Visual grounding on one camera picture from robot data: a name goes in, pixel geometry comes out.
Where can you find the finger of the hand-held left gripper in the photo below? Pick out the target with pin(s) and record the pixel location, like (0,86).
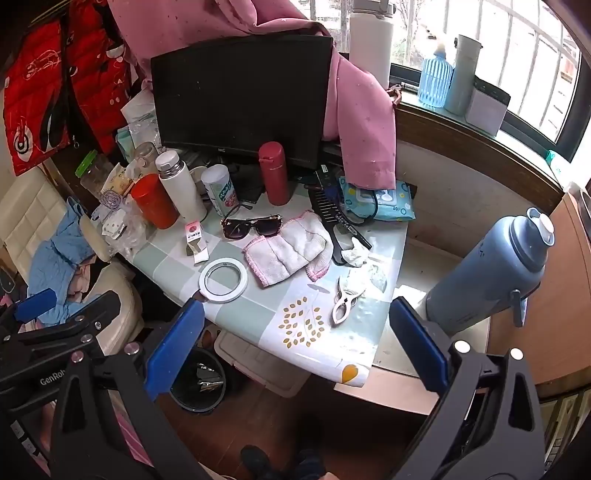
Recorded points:
(36,304)
(87,318)

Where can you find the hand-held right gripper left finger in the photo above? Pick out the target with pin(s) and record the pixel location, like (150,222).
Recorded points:
(175,341)

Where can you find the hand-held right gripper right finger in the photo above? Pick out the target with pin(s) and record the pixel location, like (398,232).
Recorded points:
(418,346)

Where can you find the pink medicine box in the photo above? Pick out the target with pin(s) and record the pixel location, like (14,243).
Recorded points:
(193,230)

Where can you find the black trash bin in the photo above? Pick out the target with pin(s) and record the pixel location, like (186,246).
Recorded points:
(189,404)

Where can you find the light blue cloth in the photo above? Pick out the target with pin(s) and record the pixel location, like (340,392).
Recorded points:
(55,258)

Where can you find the white power strip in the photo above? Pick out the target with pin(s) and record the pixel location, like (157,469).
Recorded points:
(23,438)

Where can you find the clear crumpled wrapper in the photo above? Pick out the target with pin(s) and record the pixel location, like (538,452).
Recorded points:
(374,277)

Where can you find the white plastic clip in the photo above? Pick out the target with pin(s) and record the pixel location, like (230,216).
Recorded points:
(344,304)

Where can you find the white storage box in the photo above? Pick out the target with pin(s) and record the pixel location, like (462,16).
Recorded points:
(258,364)

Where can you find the clear plastic bag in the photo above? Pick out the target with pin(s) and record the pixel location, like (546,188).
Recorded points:
(127,235)

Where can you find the blue thermos jug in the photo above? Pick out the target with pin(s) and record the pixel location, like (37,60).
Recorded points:
(485,272)

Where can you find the cream padded chair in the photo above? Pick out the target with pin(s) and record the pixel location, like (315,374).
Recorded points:
(23,203)

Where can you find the pink striped blanket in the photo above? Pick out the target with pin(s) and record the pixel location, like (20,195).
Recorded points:
(129,434)

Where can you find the crumpled white tissue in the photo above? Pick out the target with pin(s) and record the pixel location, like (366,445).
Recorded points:
(355,254)

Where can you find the dark sunglasses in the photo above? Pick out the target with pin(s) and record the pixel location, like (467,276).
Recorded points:
(235,229)

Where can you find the orange plastic cup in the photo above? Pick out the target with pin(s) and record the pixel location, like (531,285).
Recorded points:
(154,203)

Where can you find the black marker pen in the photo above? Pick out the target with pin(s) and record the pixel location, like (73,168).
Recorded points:
(353,229)

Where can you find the clear jar with green lid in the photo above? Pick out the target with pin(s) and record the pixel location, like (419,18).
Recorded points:
(94,177)

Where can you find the yellow packet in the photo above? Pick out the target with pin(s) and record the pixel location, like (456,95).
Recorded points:
(121,182)

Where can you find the person's dark shoe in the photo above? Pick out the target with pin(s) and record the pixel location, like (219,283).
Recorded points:
(254,461)

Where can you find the white cloth with pink edge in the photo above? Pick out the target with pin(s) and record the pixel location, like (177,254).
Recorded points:
(286,249)

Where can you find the blue wet wipes pack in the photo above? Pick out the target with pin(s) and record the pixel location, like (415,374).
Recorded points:
(397,203)

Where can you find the white thermos flask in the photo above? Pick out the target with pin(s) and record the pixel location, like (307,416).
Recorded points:
(182,189)

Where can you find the white canister with green label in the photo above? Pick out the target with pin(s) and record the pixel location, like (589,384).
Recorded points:
(221,189)

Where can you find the white mug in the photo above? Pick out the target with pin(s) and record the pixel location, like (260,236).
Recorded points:
(198,177)

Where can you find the black comb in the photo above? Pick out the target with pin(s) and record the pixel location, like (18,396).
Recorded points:
(323,207)

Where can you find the clear glass jar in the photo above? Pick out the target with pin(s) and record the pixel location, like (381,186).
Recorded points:
(145,159)

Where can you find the teal tissue packet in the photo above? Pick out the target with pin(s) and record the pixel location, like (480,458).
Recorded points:
(134,143)

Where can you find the red thermos bottle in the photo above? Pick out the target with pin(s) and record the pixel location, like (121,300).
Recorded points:
(274,175)

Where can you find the red puffer vest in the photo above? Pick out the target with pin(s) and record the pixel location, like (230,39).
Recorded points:
(32,83)

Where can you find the pink curtain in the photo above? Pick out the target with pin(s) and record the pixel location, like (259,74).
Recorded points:
(364,115)

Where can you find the white box with dark lid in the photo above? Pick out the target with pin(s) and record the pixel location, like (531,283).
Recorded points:
(482,110)

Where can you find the black computer monitor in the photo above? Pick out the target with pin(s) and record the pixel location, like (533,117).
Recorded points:
(240,92)

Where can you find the blue ribbed bottle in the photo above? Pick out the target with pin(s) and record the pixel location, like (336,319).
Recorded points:
(434,83)

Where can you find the pale tall tumbler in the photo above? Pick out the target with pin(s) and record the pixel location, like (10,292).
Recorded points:
(461,78)

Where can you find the large white bottle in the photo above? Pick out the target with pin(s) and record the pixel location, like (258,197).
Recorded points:
(369,46)

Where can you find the dark window frame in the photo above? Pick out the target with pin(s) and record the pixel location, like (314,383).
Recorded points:
(521,124)

